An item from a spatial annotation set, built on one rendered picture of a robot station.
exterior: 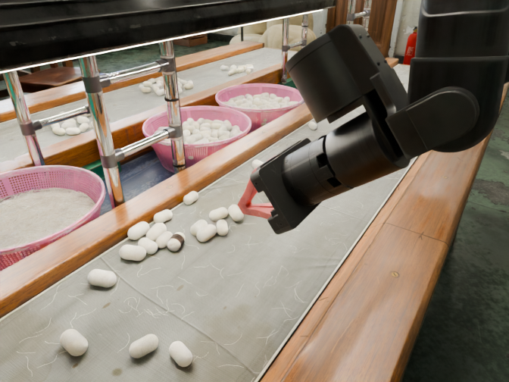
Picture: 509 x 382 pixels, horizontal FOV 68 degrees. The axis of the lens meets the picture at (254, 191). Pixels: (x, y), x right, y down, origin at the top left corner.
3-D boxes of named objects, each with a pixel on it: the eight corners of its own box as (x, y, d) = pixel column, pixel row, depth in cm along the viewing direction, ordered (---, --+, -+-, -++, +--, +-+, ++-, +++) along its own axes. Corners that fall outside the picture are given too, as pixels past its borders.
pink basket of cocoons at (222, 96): (316, 120, 122) (320, 92, 117) (273, 149, 103) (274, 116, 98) (248, 106, 135) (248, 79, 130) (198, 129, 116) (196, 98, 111)
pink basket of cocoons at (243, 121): (260, 142, 108) (261, 109, 103) (236, 188, 85) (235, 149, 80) (173, 133, 113) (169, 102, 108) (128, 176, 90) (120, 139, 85)
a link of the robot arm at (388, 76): (488, 126, 24) (491, 104, 31) (401, -37, 23) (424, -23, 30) (332, 195, 31) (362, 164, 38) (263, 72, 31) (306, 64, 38)
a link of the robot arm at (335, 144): (409, 173, 29) (429, 150, 33) (365, 93, 29) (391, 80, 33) (337, 201, 34) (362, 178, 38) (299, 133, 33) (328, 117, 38)
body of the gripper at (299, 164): (244, 178, 36) (300, 146, 31) (296, 143, 43) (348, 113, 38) (279, 235, 37) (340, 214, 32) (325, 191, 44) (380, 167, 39)
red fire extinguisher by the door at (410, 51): (416, 67, 477) (424, 24, 452) (411, 70, 465) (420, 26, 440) (404, 65, 484) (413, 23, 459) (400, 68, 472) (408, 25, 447)
